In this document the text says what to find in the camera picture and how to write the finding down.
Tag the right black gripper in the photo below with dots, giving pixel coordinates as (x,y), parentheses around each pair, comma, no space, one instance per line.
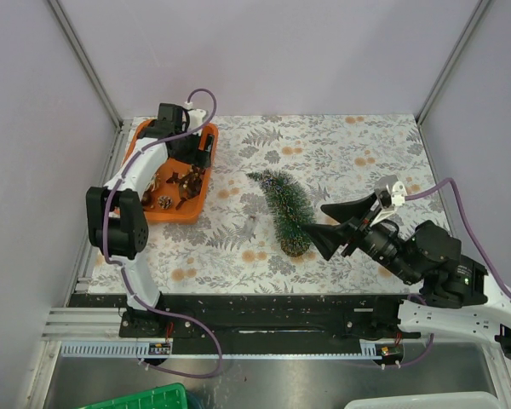
(326,237)

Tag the orange plastic bin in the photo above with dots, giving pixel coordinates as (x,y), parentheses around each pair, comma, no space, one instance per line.
(190,209)

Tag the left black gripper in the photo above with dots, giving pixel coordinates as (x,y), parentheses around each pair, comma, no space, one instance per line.
(197,158)

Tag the white slotted cable duct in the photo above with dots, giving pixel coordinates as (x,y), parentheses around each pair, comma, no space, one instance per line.
(169,349)

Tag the brown leaf decoration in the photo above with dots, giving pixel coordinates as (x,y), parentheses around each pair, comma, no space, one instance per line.
(189,185)

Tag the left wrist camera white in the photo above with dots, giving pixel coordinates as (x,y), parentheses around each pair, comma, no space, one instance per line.
(194,118)

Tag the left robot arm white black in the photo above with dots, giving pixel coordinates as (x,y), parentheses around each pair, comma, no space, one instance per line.
(117,223)

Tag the floral patterned table mat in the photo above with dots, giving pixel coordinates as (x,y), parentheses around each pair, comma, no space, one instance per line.
(232,247)

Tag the green plastic crate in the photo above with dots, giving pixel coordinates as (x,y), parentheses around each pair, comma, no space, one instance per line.
(172,396)

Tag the white plastic container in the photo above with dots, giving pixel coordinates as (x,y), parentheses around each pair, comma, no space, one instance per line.
(475,400)

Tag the small green christmas tree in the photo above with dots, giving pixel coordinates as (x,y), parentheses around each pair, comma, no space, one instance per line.
(290,208)

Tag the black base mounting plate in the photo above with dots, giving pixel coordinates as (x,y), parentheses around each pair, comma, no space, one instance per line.
(265,324)

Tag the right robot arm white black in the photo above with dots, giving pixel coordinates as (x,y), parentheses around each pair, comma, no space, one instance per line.
(458,296)

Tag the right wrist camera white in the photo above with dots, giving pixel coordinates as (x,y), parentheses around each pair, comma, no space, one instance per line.
(391,194)

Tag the gold striped bauble ornament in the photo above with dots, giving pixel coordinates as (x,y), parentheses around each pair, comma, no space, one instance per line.
(153,182)

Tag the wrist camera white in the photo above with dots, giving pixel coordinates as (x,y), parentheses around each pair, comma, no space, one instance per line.
(391,194)
(194,118)

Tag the frosted pine cone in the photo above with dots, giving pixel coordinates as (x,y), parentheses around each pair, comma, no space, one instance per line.
(165,202)

